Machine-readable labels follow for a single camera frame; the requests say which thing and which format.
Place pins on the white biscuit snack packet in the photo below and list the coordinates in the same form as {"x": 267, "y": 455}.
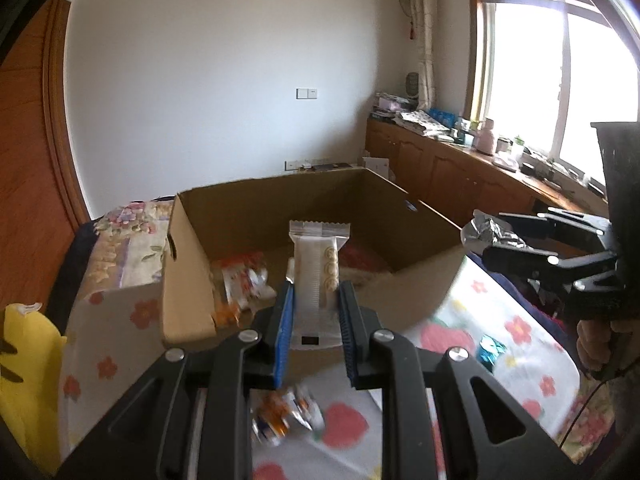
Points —
{"x": 312, "y": 280}

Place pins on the wooden door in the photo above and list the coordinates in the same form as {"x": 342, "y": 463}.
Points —
{"x": 30, "y": 135}

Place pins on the pile of papers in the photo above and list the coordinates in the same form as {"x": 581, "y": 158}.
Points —
{"x": 422, "y": 122}

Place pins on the window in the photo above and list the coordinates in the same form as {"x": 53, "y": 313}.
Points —
{"x": 530, "y": 70}

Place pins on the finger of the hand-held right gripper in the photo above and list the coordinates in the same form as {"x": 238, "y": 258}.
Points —
{"x": 570, "y": 227}
{"x": 520, "y": 260}

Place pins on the pink thermos jar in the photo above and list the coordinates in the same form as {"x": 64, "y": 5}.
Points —
{"x": 486, "y": 137}

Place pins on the red snack packet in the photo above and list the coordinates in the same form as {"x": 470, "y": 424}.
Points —
{"x": 362, "y": 262}

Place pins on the yellow plush pillow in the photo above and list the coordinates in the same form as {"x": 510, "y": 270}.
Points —
{"x": 27, "y": 370}

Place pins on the small white box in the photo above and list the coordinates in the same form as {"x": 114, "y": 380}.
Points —
{"x": 376, "y": 167}

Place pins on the wooden cabinet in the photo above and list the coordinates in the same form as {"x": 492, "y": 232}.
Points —
{"x": 450, "y": 180}

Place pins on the blue boxes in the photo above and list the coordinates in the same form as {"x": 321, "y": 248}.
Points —
{"x": 446, "y": 117}

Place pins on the red tassel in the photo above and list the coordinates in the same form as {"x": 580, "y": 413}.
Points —
{"x": 412, "y": 31}

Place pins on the dark navy cloth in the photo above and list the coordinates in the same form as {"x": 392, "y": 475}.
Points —
{"x": 70, "y": 270}

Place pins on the stack of books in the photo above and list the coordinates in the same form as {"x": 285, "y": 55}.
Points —
{"x": 392, "y": 105}

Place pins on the silver foil packet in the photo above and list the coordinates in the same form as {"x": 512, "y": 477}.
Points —
{"x": 480, "y": 232}

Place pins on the brown cardboard box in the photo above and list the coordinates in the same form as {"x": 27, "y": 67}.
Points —
{"x": 190, "y": 300}

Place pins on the wall socket strip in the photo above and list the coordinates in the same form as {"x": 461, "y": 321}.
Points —
{"x": 315, "y": 164}

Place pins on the patterned curtain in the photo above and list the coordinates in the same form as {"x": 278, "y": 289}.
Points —
{"x": 425, "y": 35}

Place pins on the person's right forearm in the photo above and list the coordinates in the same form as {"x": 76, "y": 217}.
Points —
{"x": 625, "y": 420}

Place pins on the small dark round fan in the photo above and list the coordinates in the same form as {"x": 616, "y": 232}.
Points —
{"x": 412, "y": 85}

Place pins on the shiny blue snack packet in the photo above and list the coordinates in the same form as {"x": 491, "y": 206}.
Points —
{"x": 492, "y": 352}

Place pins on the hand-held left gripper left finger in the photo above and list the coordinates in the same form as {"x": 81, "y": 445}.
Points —
{"x": 284, "y": 335}

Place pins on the silver orange blue snack packet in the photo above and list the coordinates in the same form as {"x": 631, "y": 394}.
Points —
{"x": 280, "y": 415}

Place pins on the strawberry print blanket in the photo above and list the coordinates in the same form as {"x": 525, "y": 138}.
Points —
{"x": 100, "y": 350}

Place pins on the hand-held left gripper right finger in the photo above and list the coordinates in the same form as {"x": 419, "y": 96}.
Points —
{"x": 347, "y": 335}

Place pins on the silver white orange snack packet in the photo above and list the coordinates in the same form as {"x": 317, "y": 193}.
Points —
{"x": 240, "y": 282}

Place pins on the white wall switch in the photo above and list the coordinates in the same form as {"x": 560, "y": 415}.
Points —
{"x": 306, "y": 93}

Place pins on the person's right hand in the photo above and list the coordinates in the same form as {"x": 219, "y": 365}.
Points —
{"x": 597, "y": 342}

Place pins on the floral quilt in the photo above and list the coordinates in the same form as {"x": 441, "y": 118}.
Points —
{"x": 125, "y": 245}

